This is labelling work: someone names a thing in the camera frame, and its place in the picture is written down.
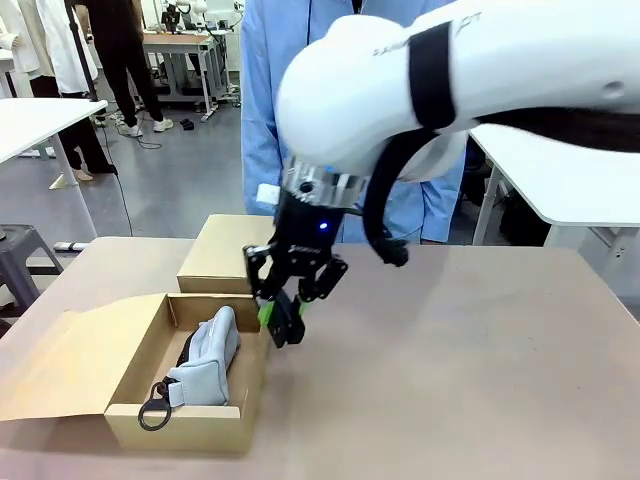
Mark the person in white coat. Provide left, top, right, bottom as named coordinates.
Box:
left=34, top=0, right=119, bottom=182

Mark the person in blue shirt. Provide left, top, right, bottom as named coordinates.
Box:
left=239, top=0, right=469, bottom=246

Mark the large open cardboard box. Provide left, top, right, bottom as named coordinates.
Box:
left=0, top=292, right=274, bottom=455

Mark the person in black clothes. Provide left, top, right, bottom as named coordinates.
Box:
left=85, top=0, right=175, bottom=138

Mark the grey fabric pencil case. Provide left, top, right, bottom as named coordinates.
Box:
left=138, top=305, right=242, bottom=432

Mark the white table with leg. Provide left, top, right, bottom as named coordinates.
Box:
left=0, top=97, right=109, bottom=241

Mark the small cardboard box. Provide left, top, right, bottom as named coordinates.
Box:
left=175, top=213, right=281, bottom=296

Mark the grey workbench with wooden top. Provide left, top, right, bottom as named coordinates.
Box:
left=142, top=32, right=237, bottom=123

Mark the white table with frame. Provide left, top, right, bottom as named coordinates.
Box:
left=467, top=123, right=640, bottom=247

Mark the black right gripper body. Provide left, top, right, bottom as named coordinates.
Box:
left=268, top=189, right=347, bottom=294

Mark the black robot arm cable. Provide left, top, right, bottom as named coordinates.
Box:
left=360, top=110, right=640, bottom=268

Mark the black tripod pole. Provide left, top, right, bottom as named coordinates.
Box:
left=63, top=0, right=120, bottom=176

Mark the grey metal stool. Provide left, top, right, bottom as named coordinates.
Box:
left=0, top=224, right=65, bottom=317

